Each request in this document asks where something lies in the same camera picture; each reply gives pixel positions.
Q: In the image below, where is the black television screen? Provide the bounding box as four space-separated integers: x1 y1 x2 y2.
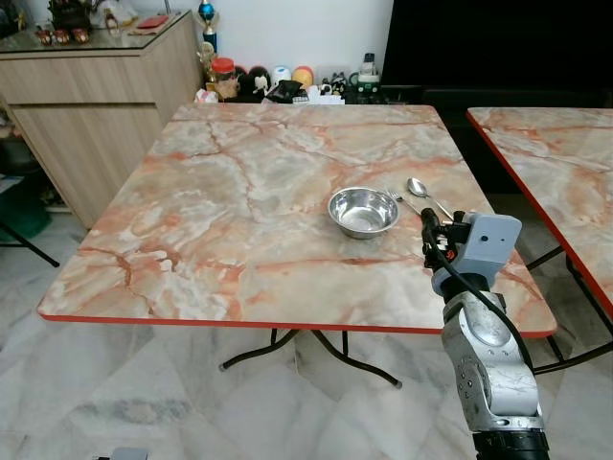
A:
380 0 613 94

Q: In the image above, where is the green bin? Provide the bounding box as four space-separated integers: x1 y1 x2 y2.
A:
0 176 51 242

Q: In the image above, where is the marble pattern folding table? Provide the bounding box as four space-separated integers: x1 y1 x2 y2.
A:
36 103 559 389
465 106 613 377

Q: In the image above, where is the clear bottle with green base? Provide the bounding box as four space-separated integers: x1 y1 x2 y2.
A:
355 52 382 98

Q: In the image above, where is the steel fork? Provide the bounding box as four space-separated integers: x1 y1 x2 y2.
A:
390 191 428 219

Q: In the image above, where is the light wooden cabinet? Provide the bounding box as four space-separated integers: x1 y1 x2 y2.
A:
0 11 205 231

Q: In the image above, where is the orange round toy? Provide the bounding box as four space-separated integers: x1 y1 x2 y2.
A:
291 65 316 90

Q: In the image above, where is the red book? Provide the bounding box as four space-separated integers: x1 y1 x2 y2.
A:
133 13 171 31

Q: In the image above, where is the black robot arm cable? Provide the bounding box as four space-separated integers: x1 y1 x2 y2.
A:
421 226 536 377

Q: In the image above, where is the steel spoon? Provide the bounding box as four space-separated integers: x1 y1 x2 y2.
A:
405 177 457 223

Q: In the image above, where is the red lid jar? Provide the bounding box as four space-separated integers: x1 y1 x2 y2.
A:
210 57 238 99

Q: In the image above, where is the stainless steel bowl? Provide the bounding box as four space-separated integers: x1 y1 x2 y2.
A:
328 186 401 241

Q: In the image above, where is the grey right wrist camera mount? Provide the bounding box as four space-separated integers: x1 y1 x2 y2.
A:
431 213 524 293

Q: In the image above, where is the blue globe trophy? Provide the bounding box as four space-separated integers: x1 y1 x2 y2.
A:
197 0 219 55

